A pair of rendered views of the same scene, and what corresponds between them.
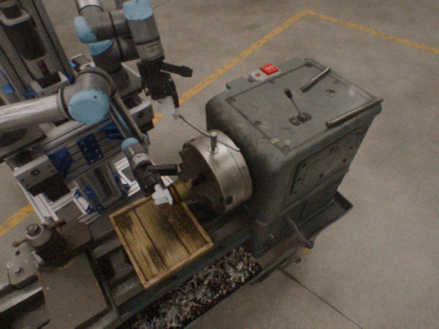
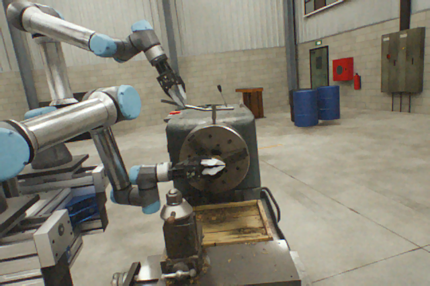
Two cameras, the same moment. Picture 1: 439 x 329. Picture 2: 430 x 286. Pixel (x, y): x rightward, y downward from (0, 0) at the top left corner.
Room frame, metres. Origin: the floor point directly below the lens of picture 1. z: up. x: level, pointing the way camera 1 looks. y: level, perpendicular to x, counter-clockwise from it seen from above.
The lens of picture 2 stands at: (-0.02, 1.06, 1.43)
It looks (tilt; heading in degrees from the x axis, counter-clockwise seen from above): 12 degrees down; 305
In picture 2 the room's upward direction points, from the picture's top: 7 degrees counter-clockwise
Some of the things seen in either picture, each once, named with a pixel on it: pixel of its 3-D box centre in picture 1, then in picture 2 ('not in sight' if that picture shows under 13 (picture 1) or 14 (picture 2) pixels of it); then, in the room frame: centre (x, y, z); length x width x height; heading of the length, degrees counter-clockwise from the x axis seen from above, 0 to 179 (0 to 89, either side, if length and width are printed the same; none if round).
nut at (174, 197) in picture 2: (32, 228); (173, 195); (0.45, 0.59, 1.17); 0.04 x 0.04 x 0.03
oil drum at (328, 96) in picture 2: not in sight; (328, 103); (1.94, -7.23, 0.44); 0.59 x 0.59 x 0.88
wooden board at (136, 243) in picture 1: (160, 231); (219, 225); (0.58, 0.25, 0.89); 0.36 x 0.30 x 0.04; 33
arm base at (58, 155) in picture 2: (112, 74); (50, 152); (1.22, 0.49, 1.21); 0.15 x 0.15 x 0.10
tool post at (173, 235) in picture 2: (48, 243); (181, 230); (0.45, 0.59, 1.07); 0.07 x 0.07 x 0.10; 33
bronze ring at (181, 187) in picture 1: (180, 190); (213, 166); (0.65, 0.15, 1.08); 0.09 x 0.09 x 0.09; 33
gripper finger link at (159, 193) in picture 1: (161, 194); (212, 163); (0.61, 0.21, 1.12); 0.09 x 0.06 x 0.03; 32
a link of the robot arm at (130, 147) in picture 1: (134, 152); (145, 174); (0.83, 0.35, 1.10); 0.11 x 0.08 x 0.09; 32
